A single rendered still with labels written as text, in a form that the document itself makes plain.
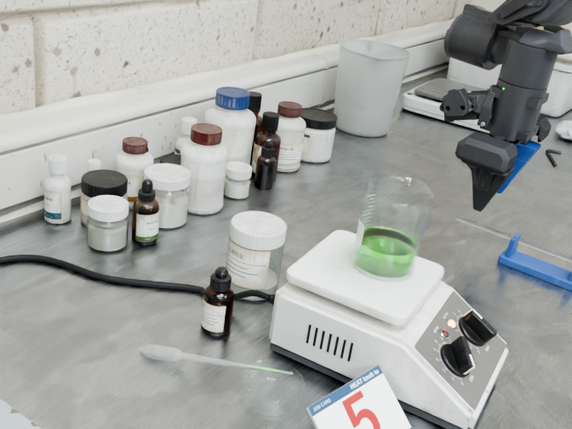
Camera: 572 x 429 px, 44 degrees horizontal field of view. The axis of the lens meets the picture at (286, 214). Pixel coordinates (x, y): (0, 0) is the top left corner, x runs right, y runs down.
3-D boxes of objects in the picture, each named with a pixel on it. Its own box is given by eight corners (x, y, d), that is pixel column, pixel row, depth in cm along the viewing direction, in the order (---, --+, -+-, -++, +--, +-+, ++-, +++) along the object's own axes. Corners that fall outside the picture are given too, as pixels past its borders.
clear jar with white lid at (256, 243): (237, 268, 81) (244, 205, 78) (285, 283, 79) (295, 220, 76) (214, 293, 76) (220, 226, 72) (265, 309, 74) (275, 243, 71)
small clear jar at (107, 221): (111, 258, 79) (112, 216, 77) (77, 245, 81) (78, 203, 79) (135, 242, 83) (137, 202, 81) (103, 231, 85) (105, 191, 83)
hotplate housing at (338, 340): (503, 367, 71) (525, 299, 67) (467, 444, 60) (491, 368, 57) (306, 288, 79) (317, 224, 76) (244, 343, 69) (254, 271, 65)
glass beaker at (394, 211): (394, 295, 64) (414, 211, 60) (335, 267, 67) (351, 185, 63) (429, 270, 69) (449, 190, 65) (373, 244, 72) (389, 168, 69)
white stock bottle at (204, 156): (231, 206, 95) (240, 129, 91) (203, 220, 91) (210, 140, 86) (197, 191, 98) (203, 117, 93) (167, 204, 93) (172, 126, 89)
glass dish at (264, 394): (286, 374, 65) (289, 355, 64) (311, 414, 61) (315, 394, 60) (230, 384, 63) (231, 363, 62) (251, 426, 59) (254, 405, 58)
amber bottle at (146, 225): (126, 237, 84) (128, 176, 81) (149, 231, 86) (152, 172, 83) (139, 248, 82) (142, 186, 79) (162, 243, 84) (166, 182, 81)
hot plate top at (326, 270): (446, 274, 70) (448, 266, 69) (403, 329, 60) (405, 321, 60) (336, 234, 74) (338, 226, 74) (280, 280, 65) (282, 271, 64)
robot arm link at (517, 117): (568, 77, 89) (520, 64, 92) (525, 104, 75) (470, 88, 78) (548, 138, 93) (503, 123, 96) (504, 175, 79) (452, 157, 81)
